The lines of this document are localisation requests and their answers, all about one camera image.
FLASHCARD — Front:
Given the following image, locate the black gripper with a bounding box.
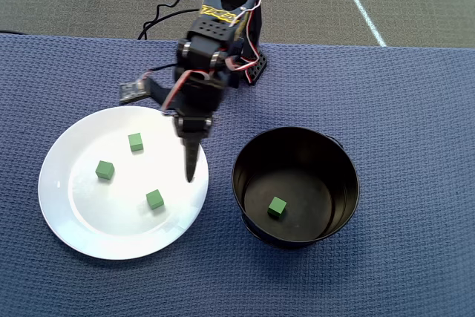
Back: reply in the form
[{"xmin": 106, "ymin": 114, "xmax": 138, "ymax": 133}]
[{"xmin": 165, "ymin": 88, "xmax": 223, "ymax": 184}]

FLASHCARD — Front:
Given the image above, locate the small green cube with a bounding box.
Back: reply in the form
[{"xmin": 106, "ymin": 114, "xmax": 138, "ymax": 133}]
[
  {"xmin": 128, "ymin": 132, "xmax": 145, "ymax": 153},
  {"xmin": 266, "ymin": 196, "xmax": 288, "ymax": 219},
  {"xmin": 94, "ymin": 160, "xmax": 116, "ymax": 181},
  {"xmin": 145, "ymin": 189, "xmax": 165, "ymax": 211}
]

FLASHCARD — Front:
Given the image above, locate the white round plate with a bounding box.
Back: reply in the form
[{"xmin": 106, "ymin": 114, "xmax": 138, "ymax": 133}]
[{"xmin": 37, "ymin": 105, "xmax": 210, "ymax": 261}]

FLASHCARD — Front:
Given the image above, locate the black round metal container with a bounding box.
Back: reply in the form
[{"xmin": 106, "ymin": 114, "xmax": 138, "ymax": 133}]
[{"xmin": 231, "ymin": 126, "xmax": 360, "ymax": 250}]

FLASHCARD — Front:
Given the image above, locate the blue woven table cloth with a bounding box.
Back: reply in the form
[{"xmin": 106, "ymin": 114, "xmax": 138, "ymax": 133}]
[{"xmin": 0, "ymin": 33, "xmax": 475, "ymax": 317}]

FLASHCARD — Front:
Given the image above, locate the white floor tape line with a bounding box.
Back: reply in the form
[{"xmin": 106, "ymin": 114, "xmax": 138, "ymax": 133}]
[{"xmin": 330, "ymin": 0, "xmax": 387, "ymax": 48}]

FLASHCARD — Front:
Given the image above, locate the red white servo wire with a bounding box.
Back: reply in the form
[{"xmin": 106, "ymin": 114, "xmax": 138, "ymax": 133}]
[{"xmin": 162, "ymin": 68, "xmax": 211, "ymax": 114}]

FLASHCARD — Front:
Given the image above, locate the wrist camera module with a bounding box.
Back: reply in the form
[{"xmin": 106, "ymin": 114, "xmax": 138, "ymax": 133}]
[{"xmin": 118, "ymin": 74, "xmax": 174, "ymax": 108}]

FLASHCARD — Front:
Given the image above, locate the black twisted power cable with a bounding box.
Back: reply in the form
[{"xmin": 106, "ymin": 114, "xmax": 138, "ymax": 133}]
[{"xmin": 137, "ymin": 0, "xmax": 207, "ymax": 41}]

